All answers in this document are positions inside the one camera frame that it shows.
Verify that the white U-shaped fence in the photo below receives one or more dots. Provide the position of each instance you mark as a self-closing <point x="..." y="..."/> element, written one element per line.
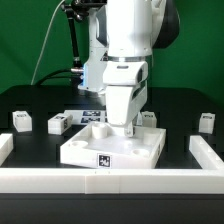
<point x="207" y="179"/>

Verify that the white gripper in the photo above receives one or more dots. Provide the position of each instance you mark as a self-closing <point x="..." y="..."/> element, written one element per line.
<point x="126" y="93"/>

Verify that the white square tabletop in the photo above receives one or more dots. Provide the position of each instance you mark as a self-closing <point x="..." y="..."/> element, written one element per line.
<point x="99" y="145"/>

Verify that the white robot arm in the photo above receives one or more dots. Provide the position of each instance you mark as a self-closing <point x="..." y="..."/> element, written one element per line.
<point x="123" y="34"/>

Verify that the white tag sheet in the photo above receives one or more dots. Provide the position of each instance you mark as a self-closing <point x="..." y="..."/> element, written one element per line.
<point x="83" y="117"/>

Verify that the black camera stand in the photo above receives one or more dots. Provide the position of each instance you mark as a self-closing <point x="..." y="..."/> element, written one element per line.
<point x="77" y="11"/>

